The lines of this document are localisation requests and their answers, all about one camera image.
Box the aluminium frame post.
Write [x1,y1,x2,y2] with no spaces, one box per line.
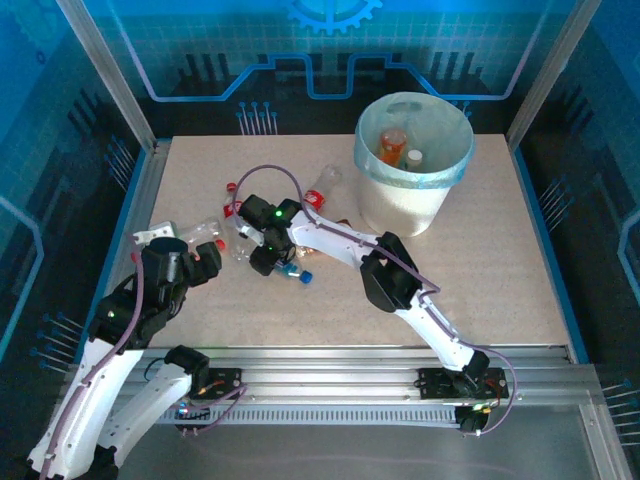
[55,0,161,154]
[504,0,604,149]

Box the grey metal shelf plate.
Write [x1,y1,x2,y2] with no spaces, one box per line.
[117,404,631,480]

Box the orange label bottle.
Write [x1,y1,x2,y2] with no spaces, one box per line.
[377,127,409,169]

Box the small black controller box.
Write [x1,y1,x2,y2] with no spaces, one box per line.
[454,404,494,436]
[172,402,211,431]

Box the aluminium mounting rail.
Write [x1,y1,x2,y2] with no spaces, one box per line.
[119,344,606,409]

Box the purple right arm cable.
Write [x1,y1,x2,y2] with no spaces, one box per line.
[232,163,516,436]

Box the aluminium table side rail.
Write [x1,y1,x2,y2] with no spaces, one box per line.
[74,138,174,361]

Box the pale blue bin liner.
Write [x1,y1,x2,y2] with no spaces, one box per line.
[353,91,475,190]

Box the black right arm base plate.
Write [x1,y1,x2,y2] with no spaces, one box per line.
[417,367,509,401]

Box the red label cola bottle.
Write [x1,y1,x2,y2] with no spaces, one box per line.
[223,181,249,234]
[303,164,344,211]

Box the blue cap flower label bottle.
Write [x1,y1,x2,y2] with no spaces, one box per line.
[272,262,315,285]

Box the clear bottle green neck band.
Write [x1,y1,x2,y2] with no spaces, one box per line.
[227,219,266,264]
[402,117,426,170]

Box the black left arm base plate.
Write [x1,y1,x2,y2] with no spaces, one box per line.
[202,367,244,401]

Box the white ribbed plastic bin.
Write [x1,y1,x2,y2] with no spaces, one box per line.
[356,167,465,239]

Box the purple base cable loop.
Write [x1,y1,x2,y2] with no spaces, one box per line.
[177,384,249,436]

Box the grey slotted cable duct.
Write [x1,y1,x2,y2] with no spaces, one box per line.
[117,402,464,426]

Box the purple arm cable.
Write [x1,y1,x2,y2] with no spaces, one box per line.
[232,163,516,436]
[37,234,149,480]

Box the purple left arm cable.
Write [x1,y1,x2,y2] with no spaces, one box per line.
[37,234,149,480]

